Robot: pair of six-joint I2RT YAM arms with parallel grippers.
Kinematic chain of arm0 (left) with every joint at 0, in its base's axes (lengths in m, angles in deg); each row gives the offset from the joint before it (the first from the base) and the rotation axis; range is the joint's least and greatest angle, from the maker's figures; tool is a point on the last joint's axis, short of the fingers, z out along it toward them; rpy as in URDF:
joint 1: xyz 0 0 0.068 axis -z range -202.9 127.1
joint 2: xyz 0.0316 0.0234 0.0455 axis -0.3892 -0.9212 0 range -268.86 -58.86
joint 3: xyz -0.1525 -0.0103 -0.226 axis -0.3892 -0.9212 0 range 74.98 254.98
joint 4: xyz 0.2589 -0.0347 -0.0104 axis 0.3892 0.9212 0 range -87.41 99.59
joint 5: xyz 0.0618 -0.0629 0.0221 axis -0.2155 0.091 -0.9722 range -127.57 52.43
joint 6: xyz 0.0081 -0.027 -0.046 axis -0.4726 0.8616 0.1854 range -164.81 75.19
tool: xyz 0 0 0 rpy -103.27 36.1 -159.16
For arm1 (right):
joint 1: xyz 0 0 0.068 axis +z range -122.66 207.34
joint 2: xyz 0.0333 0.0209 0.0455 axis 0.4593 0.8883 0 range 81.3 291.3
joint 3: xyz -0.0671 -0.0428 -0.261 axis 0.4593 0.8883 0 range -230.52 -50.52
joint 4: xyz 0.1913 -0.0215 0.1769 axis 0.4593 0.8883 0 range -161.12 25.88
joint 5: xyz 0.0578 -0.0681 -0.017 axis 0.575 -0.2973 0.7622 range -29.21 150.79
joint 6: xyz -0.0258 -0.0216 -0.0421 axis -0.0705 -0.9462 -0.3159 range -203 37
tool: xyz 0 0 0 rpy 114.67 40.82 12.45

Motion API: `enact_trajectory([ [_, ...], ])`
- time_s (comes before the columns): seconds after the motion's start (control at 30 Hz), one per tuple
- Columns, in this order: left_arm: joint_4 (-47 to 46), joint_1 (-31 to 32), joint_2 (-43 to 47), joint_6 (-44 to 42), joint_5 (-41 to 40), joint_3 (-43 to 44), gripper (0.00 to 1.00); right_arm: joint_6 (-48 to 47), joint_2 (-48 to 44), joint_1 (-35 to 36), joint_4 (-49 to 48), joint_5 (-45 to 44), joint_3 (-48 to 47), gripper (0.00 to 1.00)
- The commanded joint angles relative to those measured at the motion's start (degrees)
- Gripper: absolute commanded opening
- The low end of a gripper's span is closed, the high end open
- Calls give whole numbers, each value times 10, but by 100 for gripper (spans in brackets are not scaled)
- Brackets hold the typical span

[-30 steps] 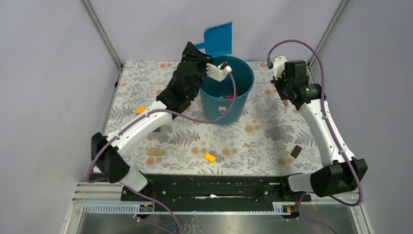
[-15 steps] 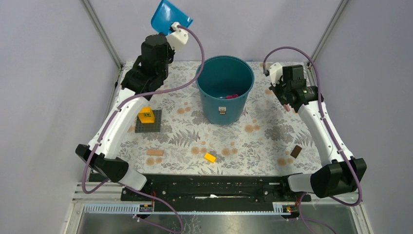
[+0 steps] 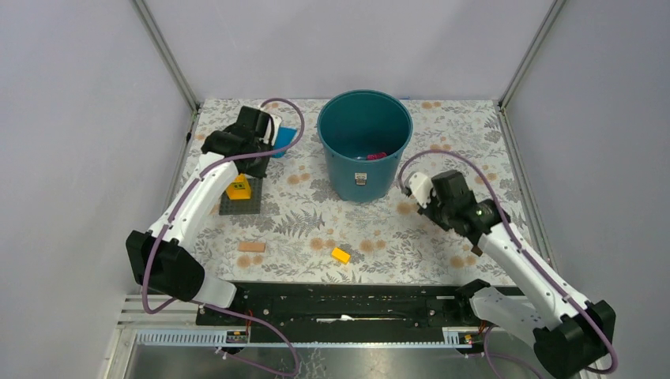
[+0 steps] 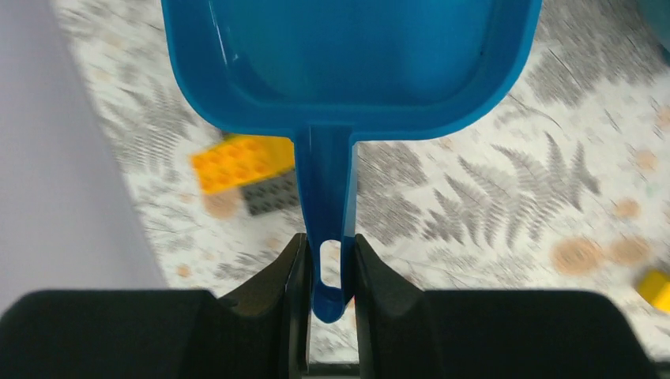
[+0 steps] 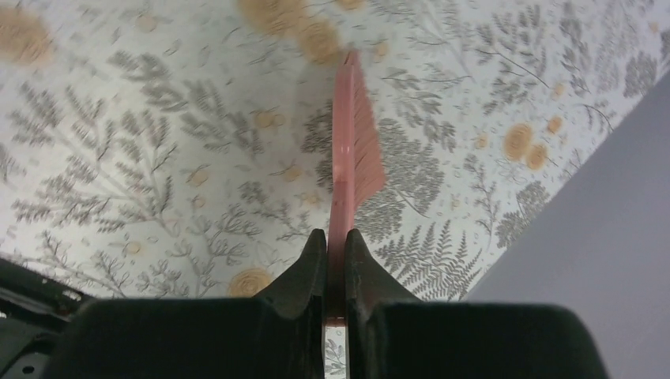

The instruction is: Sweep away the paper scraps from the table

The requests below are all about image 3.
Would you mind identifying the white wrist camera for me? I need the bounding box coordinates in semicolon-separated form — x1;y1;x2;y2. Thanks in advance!
262;111;283;147
402;171;434;208

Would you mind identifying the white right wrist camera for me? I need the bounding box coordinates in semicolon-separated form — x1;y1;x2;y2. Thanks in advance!
402;171;434;208

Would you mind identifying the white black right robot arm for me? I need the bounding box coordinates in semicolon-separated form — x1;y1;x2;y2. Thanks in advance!
404;170;615;378

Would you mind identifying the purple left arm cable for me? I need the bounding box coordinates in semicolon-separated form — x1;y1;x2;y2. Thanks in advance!
141;97;307;379

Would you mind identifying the yellow toy brick house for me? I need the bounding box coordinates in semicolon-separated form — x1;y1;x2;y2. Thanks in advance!
225;174;252;201

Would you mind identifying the blue plastic dustpan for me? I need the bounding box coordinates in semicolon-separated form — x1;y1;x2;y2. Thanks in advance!
273;126;298;158

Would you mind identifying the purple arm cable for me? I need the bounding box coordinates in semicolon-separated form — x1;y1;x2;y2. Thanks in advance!
141;97;307;379
397;150;619;379

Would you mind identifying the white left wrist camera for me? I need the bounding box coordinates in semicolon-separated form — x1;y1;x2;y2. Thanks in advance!
262;111;283;147

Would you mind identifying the dark brown wooden block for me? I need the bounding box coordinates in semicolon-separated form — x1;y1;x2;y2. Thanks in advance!
471;246;484;257

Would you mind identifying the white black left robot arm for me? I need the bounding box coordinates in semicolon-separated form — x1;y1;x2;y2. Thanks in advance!
126;106;282;325

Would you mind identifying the tan wooden block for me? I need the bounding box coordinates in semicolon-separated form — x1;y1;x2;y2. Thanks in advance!
238;242;266;253

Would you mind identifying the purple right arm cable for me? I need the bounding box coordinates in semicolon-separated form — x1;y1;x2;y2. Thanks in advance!
397;150;619;379

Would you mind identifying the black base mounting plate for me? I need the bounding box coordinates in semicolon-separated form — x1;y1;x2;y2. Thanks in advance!
195;281;506;344

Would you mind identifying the magenta crumpled paper scrap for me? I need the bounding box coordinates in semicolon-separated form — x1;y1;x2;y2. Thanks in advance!
366;152;387;161

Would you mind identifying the yellow rectangular block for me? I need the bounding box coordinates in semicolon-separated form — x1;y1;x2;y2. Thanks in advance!
331;247;351;265

